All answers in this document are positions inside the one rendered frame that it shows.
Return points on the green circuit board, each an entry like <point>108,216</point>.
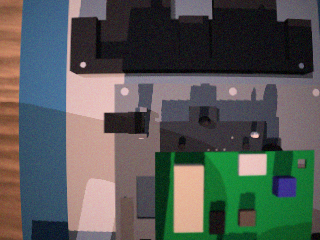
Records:
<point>234,195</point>

